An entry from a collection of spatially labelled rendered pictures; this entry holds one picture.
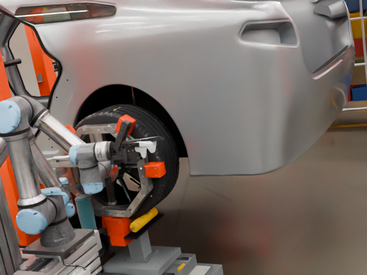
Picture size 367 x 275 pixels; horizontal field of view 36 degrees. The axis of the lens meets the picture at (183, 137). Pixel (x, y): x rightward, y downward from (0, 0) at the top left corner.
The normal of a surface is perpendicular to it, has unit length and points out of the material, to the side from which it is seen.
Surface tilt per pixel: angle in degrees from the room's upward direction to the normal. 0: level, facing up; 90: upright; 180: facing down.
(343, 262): 0
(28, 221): 98
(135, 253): 90
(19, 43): 90
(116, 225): 90
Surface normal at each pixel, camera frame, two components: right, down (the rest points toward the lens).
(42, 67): -0.43, 0.29
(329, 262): -0.17, -0.96
